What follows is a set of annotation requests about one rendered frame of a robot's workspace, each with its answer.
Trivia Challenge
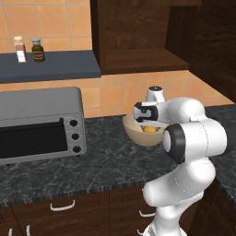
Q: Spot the dark grey wall shelf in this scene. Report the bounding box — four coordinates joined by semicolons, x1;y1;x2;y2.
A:
0;50;102;85

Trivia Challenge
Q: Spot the dark wood corner base cabinet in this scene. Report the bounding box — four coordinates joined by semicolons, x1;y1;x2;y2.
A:
185;179;236;236

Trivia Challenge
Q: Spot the yellow round fruit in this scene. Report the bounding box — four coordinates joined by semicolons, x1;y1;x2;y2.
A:
143;124;157;134

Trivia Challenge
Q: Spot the white and red spice jar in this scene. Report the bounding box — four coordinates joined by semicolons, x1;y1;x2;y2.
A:
13;36;29;64

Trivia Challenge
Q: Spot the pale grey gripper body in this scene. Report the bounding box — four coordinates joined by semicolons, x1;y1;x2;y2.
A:
138;123;164;134

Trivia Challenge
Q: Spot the dark brown spice jar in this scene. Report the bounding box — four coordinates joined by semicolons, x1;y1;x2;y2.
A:
30;37;46;63

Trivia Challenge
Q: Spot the dark wood drawer front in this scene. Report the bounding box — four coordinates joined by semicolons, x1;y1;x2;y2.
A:
109;183;160;236
11;191;111;236

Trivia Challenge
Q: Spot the white curved drawer handle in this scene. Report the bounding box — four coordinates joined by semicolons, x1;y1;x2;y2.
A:
138;209;157;218
49;199;77;213

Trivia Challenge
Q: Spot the grey toaster oven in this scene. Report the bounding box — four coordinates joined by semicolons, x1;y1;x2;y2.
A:
0;86;88;166

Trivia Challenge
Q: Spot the dark wood corner wall cabinet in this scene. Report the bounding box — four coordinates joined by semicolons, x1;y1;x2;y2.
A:
165;0;236;103

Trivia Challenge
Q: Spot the beige bowl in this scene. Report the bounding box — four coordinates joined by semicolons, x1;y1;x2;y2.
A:
122;112;170;148

